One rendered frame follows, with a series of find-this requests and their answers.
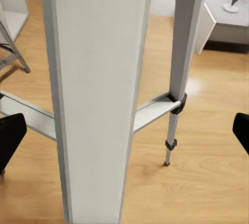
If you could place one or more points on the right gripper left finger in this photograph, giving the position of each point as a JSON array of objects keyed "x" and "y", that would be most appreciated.
[{"x": 12, "y": 130}]

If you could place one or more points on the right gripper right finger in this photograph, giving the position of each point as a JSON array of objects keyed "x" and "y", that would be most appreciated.
[{"x": 241, "y": 129}]

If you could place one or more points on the nightstand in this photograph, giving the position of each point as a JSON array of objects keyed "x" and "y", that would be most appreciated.
[{"x": 218, "y": 24}]

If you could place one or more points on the desk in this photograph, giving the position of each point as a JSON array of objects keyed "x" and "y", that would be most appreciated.
[{"x": 13, "y": 15}]

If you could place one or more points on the taboret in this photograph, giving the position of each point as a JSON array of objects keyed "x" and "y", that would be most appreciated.
[{"x": 15, "y": 53}]

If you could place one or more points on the camera tripod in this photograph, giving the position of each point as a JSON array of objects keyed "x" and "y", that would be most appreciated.
[{"x": 95, "y": 51}]

